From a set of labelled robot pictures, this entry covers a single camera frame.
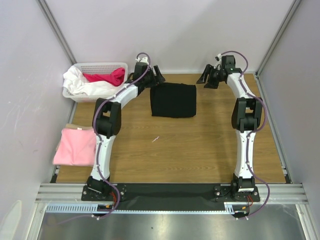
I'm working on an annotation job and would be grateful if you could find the black t-shirt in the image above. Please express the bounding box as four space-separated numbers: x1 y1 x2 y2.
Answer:
150 82 197 118

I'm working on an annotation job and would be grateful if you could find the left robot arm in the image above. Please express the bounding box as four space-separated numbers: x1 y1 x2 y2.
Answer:
81 62 165 201

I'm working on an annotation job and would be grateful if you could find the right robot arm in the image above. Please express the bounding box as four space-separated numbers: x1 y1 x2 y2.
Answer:
197 50 267 202

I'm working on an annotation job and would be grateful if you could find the magenta t-shirt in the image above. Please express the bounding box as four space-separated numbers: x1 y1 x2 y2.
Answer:
83 67 125 87

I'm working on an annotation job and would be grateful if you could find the white plastic laundry basket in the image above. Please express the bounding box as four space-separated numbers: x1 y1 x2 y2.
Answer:
61 61 129 104

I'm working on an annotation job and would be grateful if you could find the white t-shirt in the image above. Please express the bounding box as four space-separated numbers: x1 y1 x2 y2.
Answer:
63 66 124 96

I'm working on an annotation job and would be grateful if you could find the folded beige t-shirt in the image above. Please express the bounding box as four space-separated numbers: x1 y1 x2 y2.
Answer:
64 123 93 131

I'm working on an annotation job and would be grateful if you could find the folded pink t-shirt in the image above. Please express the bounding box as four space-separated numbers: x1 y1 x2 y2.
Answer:
52 128 97 167

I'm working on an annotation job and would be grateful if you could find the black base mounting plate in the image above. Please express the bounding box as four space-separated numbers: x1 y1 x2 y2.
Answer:
82 182 261 213

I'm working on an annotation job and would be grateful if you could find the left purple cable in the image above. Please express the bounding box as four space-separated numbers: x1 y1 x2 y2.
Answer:
47 51 152 227

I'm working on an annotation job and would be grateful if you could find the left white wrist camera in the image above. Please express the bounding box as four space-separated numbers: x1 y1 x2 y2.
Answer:
135 56 150 65

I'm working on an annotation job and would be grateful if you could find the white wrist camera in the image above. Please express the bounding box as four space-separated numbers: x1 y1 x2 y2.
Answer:
215 53 222 62
135 56 150 65

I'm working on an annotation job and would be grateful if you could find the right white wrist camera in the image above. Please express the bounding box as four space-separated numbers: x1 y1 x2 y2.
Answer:
215 53 222 62

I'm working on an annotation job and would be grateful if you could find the aluminium frame rail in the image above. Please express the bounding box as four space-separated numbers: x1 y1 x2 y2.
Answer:
35 183 308 204

